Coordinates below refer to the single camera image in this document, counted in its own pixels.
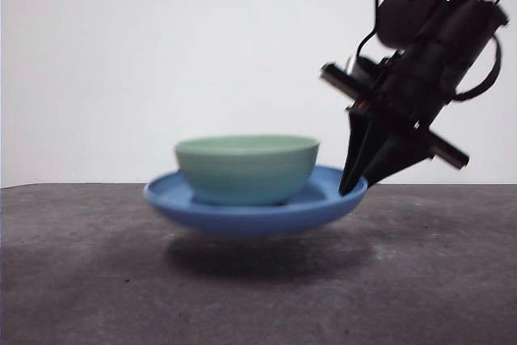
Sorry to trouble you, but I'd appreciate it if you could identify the green ribbed bowl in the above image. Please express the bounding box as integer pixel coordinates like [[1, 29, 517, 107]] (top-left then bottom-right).
[[174, 134, 321, 207]]

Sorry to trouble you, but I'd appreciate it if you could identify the blue round plate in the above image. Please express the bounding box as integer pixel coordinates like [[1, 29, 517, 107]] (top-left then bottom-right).
[[143, 164, 369, 240]]

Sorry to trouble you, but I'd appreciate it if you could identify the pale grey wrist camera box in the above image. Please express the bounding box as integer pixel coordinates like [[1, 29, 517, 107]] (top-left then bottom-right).
[[343, 53, 383, 82]]

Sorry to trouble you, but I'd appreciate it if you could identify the thin black cable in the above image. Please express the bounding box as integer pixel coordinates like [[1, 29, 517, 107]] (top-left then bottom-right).
[[356, 0, 393, 57]]

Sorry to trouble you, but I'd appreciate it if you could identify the looped black cable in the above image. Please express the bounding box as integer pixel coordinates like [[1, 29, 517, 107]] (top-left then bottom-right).
[[454, 32, 503, 102]]

